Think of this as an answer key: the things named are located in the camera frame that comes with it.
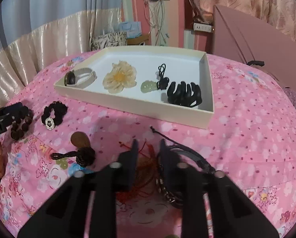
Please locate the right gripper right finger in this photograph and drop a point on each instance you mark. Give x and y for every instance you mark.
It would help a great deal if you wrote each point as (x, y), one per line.
(211, 203)

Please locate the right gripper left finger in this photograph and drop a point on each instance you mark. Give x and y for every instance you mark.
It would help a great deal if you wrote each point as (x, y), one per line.
(85, 199)

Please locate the black scrunchie with silver charm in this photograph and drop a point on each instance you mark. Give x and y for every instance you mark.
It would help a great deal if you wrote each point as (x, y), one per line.
(53, 114)

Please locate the red knot charm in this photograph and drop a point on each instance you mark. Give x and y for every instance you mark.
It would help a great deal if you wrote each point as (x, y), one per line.
(144, 184)

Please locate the white strap wristwatch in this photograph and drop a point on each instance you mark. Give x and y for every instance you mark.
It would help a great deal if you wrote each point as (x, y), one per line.
(80, 78)

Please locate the black hair claw clip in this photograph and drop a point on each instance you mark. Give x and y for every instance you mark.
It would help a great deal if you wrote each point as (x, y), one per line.
(188, 95)

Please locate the cream fabric flower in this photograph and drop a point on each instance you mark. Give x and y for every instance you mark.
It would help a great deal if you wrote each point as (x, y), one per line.
(123, 75)

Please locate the cream satin curtain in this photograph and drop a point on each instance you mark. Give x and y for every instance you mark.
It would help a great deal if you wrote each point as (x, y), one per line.
(36, 33)

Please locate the pink floral bedsheet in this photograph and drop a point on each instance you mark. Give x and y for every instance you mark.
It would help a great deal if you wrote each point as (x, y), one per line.
(251, 137)

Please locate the white shallow cardboard tray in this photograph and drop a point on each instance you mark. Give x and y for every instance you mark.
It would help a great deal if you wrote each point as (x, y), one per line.
(157, 68)

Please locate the black white patterned bag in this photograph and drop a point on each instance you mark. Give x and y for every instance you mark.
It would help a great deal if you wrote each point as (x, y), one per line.
(108, 40)

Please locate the light blue paper bag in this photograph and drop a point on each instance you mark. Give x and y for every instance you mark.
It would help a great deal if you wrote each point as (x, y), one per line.
(132, 29)

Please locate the pink headboard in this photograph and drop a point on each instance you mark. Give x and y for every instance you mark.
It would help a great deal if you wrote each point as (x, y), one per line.
(244, 38)

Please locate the white power strip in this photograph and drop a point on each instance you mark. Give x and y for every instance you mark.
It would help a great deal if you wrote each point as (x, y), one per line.
(202, 27)

